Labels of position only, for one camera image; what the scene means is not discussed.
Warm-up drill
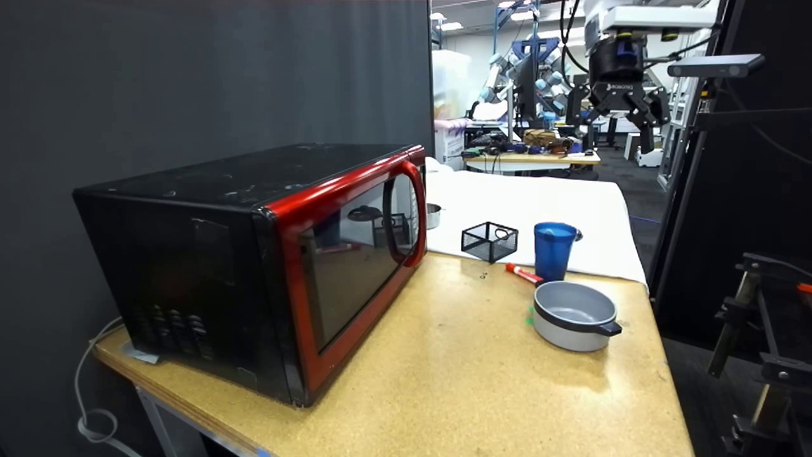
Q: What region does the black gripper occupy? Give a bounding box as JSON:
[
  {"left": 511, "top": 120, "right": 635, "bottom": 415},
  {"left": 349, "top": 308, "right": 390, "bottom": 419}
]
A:
[{"left": 585, "top": 33, "right": 666, "bottom": 132}]

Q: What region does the blue plastic cup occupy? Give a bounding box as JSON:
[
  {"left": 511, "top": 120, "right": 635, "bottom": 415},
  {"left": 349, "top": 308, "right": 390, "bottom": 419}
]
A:
[{"left": 533, "top": 221, "right": 585, "bottom": 283}]

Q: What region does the wooden background table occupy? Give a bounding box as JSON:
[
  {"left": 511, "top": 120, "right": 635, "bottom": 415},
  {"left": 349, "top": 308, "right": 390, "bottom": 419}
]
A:
[{"left": 461, "top": 150, "right": 603, "bottom": 176}]

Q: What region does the white table cloth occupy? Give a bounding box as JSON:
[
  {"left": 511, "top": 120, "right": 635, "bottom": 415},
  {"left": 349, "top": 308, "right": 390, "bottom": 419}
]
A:
[{"left": 424, "top": 155, "right": 649, "bottom": 286}]

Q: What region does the red marker with white cap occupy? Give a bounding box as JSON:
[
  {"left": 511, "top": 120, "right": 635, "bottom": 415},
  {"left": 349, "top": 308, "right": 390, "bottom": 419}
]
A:
[{"left": 505, "top": 262, "right": 544, "bottom": 286}]

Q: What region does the black clamp stand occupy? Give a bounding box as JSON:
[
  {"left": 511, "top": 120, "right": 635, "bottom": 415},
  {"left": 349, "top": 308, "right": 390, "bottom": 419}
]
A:
[{"left": 707, "top": 250, "right": 812, "bottom": 457}]

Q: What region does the red and black microwave oven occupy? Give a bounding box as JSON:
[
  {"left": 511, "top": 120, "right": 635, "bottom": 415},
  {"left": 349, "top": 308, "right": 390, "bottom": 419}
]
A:
[{"left": 71, "top": 143, "right": 429, "bottom": 408}]

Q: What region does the dark grey curtain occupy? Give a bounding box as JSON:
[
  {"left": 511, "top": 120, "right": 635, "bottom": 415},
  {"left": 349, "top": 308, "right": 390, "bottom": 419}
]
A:
[{"left": 0, "top": 0, "right": 437, "bottom": 457}]

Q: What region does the grey bar camera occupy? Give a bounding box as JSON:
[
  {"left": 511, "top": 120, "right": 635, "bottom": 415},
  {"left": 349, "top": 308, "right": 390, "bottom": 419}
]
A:
[{"left": 665, "top": 50, "right": 768, "bottom": 82}]

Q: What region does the black wire cube box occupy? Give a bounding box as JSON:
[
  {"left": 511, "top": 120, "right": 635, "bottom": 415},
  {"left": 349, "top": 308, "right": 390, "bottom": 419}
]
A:
[{"left": 459, "top": 217, "right": 520, "bottom": 266}]

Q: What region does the grey pot with black handles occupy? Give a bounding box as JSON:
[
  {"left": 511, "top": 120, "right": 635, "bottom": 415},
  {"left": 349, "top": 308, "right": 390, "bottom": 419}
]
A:
[{"left": 531, "top": 278, "right": 624, "bottom": 356}]

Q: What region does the white power cable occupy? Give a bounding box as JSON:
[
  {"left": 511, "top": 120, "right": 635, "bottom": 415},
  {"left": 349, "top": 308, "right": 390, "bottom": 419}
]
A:
[{"left": 71, "top": 315, "right": 145, "bottom": 457}]

